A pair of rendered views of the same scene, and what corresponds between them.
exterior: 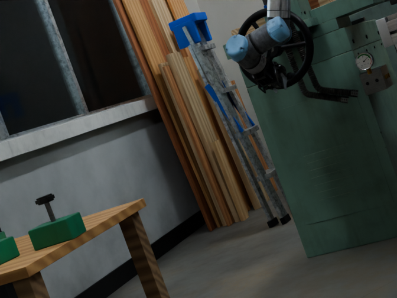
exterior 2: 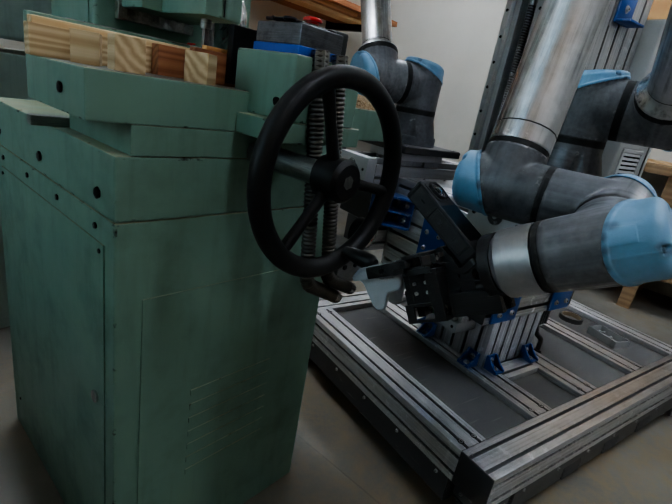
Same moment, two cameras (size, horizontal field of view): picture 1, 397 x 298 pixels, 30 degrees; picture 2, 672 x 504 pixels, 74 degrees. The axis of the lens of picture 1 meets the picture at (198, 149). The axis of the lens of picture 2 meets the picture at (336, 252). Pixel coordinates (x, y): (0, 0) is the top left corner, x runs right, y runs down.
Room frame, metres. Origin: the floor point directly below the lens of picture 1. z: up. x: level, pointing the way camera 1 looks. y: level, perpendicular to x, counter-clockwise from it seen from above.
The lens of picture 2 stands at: (2.49, 0.22, 0.92)
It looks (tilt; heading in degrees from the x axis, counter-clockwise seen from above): 19 degrees down; 282
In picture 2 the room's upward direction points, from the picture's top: 10 degrees clockwise
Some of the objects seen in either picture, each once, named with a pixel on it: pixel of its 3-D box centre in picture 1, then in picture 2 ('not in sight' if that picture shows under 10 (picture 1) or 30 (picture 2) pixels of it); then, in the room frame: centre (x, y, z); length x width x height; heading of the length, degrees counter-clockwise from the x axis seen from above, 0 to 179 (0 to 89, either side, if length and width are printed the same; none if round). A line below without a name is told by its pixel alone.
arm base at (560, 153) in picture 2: not in sight; (567, 160); (2.25, -0.85, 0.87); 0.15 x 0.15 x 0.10
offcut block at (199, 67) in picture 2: (260, 25); (200, 68); (2.85, -0.39, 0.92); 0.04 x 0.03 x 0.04; 103
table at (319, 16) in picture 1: (299, 24); (259, 110); (2.82, -0.52, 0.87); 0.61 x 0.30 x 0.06; 63
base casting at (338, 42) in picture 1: (314, 51); (164, 150); (3.04, -0.58, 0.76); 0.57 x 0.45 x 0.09; 153
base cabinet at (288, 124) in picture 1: (345, 143); (157, 324); (3.04, -0.58, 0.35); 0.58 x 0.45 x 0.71; 153
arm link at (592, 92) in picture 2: not in sight; (590, 104); (2.24, -0.84, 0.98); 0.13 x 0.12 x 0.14; 160
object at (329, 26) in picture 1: (296, 40); (218, 134); (2.88, -0.50, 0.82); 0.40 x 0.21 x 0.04; 63
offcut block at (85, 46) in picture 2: not in sight; (86, 47); (2.98, -0.32, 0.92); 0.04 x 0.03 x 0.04; 127
